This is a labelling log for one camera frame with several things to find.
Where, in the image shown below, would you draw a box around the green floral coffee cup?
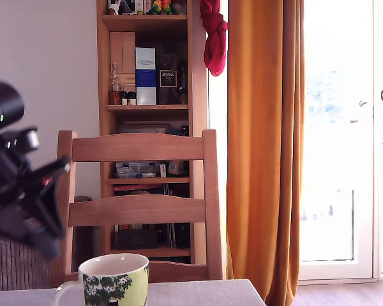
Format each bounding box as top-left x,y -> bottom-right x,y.
53,253 -> 150,306

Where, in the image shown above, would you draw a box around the red flat-lying book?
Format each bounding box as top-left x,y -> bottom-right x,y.
113,184 -> 163,192

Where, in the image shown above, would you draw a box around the flat clear organizer box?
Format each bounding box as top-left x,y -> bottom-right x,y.
116,173 -> 156,179

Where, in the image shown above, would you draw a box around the black gift box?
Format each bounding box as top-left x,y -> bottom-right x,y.
116,228 -> 159,250

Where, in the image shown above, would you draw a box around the clear organizer box, blue labels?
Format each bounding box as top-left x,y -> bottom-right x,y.
115,161 -> 161,175

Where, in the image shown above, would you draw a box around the wooden ladder-back chair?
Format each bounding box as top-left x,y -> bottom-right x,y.
56,129 -> 224,283

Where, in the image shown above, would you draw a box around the brown paper bag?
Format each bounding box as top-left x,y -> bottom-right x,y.
167,160 -> 186,175

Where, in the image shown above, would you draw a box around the clear glass bottle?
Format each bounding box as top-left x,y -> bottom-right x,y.
110,62 -> 121,93

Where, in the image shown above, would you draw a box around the white and blue carton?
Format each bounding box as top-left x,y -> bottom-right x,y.
135,47 -> 157,106

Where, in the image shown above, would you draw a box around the light wooden box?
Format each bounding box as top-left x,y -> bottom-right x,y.
109,31 -> 137,93

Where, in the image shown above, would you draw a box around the black whisky box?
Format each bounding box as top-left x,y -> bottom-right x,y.
157,47 -> 179,105

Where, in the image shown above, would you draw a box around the dark glass bottle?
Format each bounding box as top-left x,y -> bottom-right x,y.
178,65 -> 189,105

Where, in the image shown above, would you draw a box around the tall wooden bookshelf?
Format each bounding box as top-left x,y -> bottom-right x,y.
96,0 -> 208,265

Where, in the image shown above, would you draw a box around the orange curtain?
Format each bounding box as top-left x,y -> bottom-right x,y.
226,0 -> 306,306

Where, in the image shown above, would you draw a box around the green parrot figurine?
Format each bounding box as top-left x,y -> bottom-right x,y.
148,0 -> 174,15

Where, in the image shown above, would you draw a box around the red knotted cloth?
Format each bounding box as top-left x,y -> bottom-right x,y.
199,0 -> 228,77

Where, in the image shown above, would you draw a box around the white glazed door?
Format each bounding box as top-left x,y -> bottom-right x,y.
298,0 -> 383,281

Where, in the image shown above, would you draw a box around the brown corduroy sofa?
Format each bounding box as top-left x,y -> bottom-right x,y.
0,235 -> 66,291

